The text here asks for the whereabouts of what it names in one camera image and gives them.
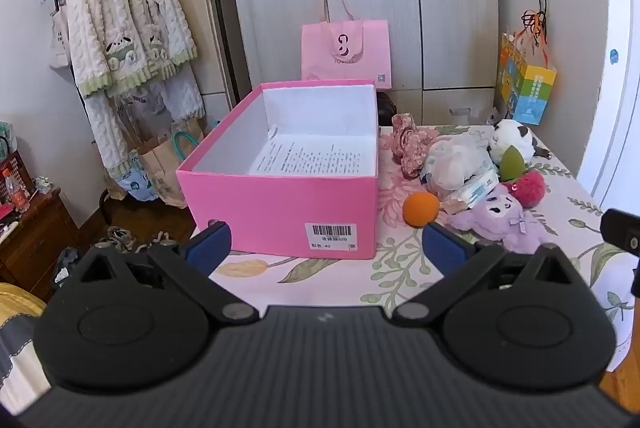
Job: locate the colourful gift bag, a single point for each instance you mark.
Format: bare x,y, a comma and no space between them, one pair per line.
530,93

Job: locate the red label water bottle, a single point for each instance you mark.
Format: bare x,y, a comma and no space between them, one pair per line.
15,193

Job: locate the purple plush toy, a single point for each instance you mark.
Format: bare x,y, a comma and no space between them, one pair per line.
500,218

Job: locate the wooden cabinet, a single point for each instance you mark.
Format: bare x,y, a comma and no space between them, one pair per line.
35,238

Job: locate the white door panel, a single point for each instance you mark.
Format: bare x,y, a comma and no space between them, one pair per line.
615,8

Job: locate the light blue printed bag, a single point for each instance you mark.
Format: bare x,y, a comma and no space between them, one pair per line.
130,183

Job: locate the small clear plastic bag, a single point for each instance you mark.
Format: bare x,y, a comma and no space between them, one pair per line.
492,115

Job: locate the red strawberry plush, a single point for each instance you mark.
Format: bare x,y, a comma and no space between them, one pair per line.
527,188

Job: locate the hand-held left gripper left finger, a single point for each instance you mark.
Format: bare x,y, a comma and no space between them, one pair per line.
210,244

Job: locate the yellow blanket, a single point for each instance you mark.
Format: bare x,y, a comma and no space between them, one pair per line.
20,300

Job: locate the pink cardboard box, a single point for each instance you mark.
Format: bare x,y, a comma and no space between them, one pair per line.
275,208

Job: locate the teal plastic handbag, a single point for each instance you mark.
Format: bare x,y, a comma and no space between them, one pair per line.
176,147

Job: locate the orange sponge ball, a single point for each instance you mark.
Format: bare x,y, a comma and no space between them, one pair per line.
421,209

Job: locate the panda plush toy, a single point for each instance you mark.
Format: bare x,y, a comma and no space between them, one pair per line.
507,135

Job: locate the printed paper sheet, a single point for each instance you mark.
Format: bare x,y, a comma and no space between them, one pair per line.
305,155

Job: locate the pink floral scrunchie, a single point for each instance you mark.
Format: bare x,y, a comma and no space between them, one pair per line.
407,148

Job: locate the brown paper bag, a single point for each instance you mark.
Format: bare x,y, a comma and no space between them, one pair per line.
160,178

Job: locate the fluffy white pyjama pants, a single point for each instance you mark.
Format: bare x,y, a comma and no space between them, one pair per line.
185,93

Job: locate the wet wipes packet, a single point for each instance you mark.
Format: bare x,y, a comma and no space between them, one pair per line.
475,190

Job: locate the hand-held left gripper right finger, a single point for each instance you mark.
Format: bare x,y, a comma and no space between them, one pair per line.
442,248

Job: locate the green white plastic bag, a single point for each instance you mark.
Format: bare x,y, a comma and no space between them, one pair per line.
5,138

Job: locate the pink tote bag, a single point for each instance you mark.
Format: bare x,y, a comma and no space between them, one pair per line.
350,58

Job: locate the white canvas tote bag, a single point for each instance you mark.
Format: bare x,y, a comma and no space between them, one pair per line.
59,43

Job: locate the fluffy white green cardigan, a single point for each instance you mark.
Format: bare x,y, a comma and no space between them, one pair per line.
100,23

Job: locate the white fluffy plush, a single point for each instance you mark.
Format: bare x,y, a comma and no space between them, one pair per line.
450,163

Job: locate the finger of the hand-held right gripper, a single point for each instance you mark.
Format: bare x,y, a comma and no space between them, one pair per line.
621,230

